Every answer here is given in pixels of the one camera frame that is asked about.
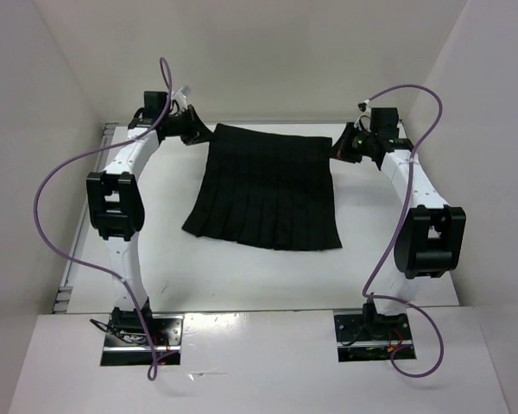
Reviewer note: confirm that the black skirt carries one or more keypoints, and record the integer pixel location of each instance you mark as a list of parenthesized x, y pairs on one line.
[(266, 191)]

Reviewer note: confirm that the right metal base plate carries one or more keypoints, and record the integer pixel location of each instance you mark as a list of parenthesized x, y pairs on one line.
[(359, 341)]

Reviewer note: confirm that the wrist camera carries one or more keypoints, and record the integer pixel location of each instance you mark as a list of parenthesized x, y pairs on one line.
[(364, 112), (179, 99)]

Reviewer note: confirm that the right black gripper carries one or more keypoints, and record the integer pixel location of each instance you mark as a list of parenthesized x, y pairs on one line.
[(343, 149)]

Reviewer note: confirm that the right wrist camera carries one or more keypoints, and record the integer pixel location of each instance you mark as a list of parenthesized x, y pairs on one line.
[(364, 112)]

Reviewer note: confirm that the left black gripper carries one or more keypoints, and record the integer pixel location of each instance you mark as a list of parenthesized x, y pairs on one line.
[(196, 132)]

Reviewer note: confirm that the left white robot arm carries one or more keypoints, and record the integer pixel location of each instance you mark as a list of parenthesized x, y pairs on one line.
[(115, 203)]

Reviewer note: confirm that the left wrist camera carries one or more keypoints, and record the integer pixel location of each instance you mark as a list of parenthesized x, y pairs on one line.
[(179, 99)]

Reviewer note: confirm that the metal base plate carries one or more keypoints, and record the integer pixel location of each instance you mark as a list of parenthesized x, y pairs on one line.
[(130, 347), (359, 341)]

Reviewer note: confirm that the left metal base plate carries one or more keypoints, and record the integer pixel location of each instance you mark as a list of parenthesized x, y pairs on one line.
[(130, 347)]

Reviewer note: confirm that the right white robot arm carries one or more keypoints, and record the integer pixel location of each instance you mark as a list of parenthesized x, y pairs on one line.
[(430, 235)]

